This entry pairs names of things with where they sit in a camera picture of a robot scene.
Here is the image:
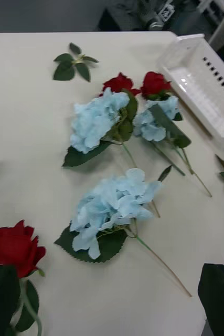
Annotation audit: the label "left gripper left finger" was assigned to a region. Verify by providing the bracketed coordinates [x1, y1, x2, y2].
[0, 264, 21, 336]

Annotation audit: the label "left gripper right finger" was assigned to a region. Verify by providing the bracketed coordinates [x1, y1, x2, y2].
[197, 263, 224, 336]

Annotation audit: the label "red rose with green stem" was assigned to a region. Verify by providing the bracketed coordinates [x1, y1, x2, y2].
[99, 72, 142, 97]
[0, 219, 47, 336]
[140, 71, 212, 198]

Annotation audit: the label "pale blue flower broad leaves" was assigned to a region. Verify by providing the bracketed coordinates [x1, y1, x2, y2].
[54, 167, 193, 298]

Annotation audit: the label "small pale blue flower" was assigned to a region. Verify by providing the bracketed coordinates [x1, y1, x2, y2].
[132, 96, 193, 176]

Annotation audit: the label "large pale blue flower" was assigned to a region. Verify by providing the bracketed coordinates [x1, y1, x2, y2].
[62, 88, 173, 218]

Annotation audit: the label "shallow white box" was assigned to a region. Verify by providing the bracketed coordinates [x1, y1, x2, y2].
[156, 33, 224, 149]

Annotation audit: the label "grey background robot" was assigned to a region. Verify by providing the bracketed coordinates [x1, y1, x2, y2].
[136, 0, 177, 32]

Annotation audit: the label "white background shelf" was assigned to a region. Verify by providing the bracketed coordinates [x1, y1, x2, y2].
[197, 0, 224, 15]

